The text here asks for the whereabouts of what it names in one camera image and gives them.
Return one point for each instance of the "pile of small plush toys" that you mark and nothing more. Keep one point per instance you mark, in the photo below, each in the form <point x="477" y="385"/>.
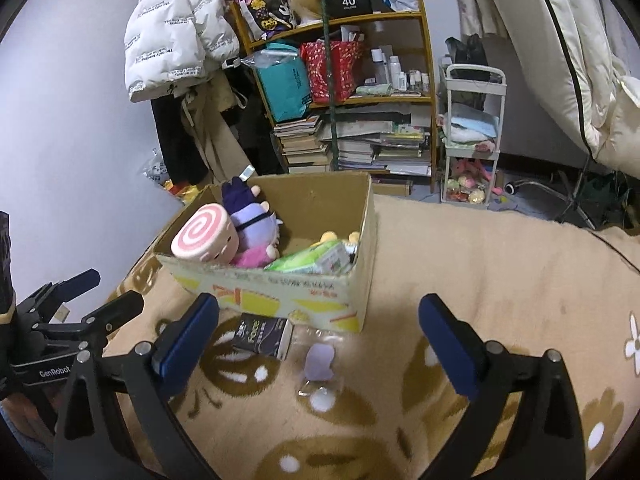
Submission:
<point x="467" y="182"/>

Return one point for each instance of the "group of cosmetic bottles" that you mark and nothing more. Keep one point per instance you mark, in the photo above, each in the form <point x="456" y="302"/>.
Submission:
<point x="395" y="70"/>

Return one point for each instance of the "white puffer jacket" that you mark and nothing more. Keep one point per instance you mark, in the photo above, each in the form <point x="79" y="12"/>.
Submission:
<point x="160" y="35"/>

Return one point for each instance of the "yellow plush pouch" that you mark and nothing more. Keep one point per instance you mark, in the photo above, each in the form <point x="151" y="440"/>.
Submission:
<point x="328" y="236"/>

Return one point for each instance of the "black cardboard packet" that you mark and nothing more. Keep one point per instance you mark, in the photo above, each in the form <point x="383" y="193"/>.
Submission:
<point x="260" y="335"/>

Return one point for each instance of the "pink plush toy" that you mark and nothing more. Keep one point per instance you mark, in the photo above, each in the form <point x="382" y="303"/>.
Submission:
<point x="250" y="259"/>

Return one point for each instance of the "dark green cloth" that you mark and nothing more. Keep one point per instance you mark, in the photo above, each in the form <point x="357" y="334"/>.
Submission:
<point x="607" y="192"/>

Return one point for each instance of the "beige hanging coat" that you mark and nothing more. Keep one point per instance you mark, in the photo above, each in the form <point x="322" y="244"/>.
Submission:
<point x="210" y="130"/>

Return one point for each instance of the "person's left forearm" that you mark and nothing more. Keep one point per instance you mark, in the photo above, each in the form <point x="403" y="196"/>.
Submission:
<point x="25" y="420"/>

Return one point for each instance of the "red patterned gift bag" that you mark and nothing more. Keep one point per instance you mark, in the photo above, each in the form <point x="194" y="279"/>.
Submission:
<point x="345" y="75"/>

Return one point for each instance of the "pile of books and magazines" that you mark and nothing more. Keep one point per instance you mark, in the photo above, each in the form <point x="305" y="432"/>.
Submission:
<point x="385" y="150"/>

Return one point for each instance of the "white trolley cart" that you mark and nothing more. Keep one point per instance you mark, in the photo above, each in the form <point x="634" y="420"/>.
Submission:
<point x="470" y="151"/>

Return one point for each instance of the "black hanging coat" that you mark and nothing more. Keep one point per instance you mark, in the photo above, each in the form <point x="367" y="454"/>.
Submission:
<point x="175" y="145"/>

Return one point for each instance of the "wooden shelf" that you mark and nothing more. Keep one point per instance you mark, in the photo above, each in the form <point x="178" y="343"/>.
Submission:
<point x="380" y="19"/>

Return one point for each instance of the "purple plush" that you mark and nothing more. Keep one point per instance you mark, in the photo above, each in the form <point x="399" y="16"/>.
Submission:
<point x="320" y="362"/>

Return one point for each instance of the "patterned plastic bag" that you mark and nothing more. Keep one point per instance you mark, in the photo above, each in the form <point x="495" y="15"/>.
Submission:
<point x="157" y="167"/>

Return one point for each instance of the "cream recliner chair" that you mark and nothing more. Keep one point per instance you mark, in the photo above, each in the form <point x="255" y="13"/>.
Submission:
<point x="575" y="35"/>

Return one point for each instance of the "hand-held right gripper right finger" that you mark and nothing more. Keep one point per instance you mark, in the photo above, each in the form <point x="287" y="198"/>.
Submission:
<point x="445" y="345"/>

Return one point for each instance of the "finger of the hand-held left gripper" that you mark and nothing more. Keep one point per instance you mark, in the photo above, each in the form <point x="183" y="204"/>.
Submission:
<point x="120" y="307"/>
<point x="85" y="279"/>

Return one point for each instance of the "green pole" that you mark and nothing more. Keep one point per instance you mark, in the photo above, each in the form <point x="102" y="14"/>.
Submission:
<point x="331" y="125"/>

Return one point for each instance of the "teal shopping bag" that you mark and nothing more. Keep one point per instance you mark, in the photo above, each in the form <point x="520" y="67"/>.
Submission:
<point x="285" y="85"/>

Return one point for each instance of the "printed cardboard box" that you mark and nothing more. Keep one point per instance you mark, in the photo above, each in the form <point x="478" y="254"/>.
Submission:
<point x="280" y="195"/>

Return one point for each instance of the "yellow and red toy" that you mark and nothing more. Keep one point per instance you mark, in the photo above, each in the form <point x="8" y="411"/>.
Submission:
<point x="180" y="194"/>

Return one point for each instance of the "pale green pouch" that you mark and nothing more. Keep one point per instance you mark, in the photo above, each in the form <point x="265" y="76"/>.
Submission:
<point x="375" y="90"/>

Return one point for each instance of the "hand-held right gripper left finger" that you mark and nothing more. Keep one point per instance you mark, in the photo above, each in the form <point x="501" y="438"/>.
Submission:
<point x="185" y="340"/>

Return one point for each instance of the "purple haired plush doll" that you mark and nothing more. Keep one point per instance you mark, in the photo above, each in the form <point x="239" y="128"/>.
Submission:
<point x="250" y="220"/>

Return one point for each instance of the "green tissue packet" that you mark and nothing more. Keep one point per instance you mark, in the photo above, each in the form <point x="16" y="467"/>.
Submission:
<point x="305" y="260"/>

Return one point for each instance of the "light blue folded cloth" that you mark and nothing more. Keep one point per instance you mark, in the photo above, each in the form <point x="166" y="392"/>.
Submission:
<point x="475" y="125"/>

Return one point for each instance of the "stack of books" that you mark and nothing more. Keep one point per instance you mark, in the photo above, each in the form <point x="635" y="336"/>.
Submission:
<point x="300" y="142"/>

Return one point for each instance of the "black hanging bag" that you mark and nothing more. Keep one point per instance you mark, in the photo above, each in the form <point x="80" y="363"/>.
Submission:
<point x="255" y="130"/>

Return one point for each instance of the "printed tote bag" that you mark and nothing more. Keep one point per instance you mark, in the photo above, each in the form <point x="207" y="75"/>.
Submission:
<point x="260" y="5"/>

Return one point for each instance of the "pink swirl roll plush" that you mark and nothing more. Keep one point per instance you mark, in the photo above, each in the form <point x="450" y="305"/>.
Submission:
<point x="200" y="232"/>

